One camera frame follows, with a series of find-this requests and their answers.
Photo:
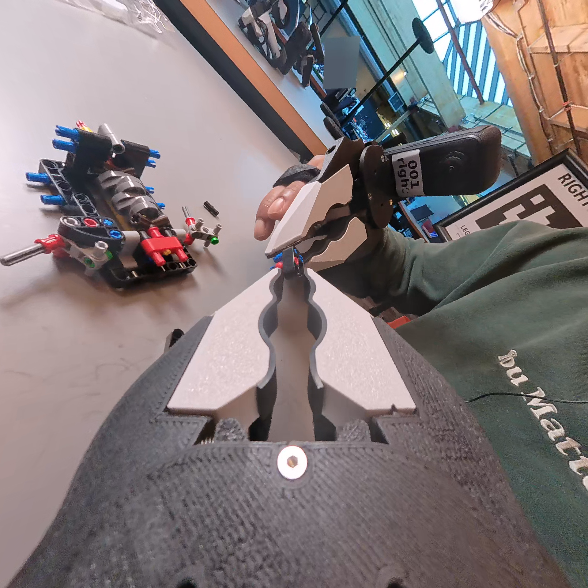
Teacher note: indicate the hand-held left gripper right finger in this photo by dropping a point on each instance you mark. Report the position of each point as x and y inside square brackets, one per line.
[367, 363]

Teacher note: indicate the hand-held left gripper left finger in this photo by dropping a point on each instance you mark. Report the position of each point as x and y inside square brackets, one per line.
[216, 363]

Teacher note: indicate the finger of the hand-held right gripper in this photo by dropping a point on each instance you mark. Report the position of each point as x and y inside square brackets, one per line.
[342, 243]
[307, 206]

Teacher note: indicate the small black blue-pinned lego piece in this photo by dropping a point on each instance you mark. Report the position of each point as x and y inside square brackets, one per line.
[289, 265]

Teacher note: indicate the small black lego pin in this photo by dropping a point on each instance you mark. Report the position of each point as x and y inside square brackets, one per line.
[211, 207]

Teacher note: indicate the lego chassis assembly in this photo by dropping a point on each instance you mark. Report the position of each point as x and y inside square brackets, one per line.
[115, 202]

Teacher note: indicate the person's right forearm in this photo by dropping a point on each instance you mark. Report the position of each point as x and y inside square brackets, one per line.
[450, 271]

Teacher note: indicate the person's right hand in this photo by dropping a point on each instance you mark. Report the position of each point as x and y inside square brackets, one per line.
[272, 211]

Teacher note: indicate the black disc on pole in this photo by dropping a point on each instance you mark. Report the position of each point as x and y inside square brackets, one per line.
[422, 34]

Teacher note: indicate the neighbouring wooden desk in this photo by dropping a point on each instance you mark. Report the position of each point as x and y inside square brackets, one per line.
[257, 87]

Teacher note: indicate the wooden rack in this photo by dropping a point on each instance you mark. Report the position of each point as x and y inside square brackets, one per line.
[551, 69]

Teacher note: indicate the black and white device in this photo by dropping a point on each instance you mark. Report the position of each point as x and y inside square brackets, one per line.
[259, 27]
[303, 50]

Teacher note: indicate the person's green sweatshirt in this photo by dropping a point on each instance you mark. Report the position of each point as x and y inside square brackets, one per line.
[514, 436]

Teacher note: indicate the clear plastic bag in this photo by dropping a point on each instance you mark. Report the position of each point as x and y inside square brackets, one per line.
[133, 11]

